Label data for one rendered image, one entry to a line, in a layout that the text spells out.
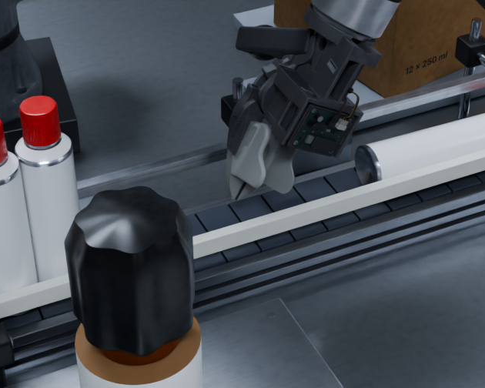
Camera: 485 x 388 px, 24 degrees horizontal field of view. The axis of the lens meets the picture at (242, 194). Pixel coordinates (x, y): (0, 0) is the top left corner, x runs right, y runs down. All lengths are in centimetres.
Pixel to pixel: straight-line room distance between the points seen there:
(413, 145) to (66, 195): 39
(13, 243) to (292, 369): 28
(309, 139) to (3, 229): 29
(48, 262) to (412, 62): 56
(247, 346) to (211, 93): 50
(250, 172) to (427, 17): 40
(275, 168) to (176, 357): 38
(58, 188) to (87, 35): 61
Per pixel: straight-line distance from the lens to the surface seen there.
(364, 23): 103
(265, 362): 103
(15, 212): 102
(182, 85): 148
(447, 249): 124
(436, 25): 142
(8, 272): 105
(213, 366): 103
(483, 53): 132
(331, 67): 103
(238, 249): 114
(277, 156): 112
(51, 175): 101
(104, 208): 72
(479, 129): 125
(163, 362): 77
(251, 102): 107
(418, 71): 143
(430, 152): 122
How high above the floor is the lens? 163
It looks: 38 degrees down
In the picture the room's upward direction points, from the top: straight up
